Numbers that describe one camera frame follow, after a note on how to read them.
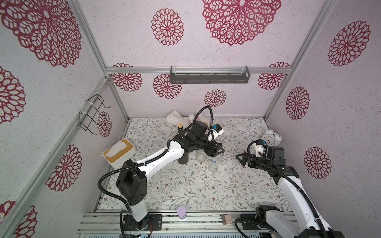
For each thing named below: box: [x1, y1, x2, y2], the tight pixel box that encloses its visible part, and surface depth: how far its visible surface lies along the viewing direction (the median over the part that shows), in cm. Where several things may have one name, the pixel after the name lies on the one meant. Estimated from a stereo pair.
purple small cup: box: [177, 205, 187, 220], surface depth 71 cm
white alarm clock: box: [260, 129, 283, 147], surface depth 98 cm
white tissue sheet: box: [105, 140, 127, 158], surface depth 97 cm
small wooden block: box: [222, 214, 233, 226], surface depth 74 cm
